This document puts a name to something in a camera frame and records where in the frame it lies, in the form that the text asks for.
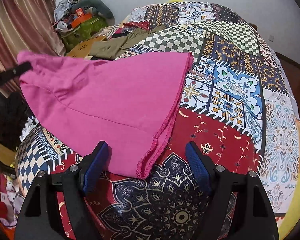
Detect olive green folded pants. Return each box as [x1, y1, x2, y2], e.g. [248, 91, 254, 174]
[89, 25, 166, 60]

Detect striped pink curtain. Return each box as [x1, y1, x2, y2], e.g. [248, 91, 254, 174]
[0, 0, 65, 95]

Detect grey neck pillow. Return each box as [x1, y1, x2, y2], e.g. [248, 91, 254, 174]
[70, 0, 115, 25]

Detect pink pants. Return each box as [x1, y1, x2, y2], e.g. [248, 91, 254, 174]
[17, 51, 193, 179]

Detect patchwork patterned bedspread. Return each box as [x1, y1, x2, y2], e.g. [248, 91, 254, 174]
[17, 2, 300, 239]

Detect green storage box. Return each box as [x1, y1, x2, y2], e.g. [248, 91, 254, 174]
[59, 16, 108, 52]

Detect orange box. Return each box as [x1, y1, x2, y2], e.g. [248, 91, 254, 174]
[71, 8, 92, 28]

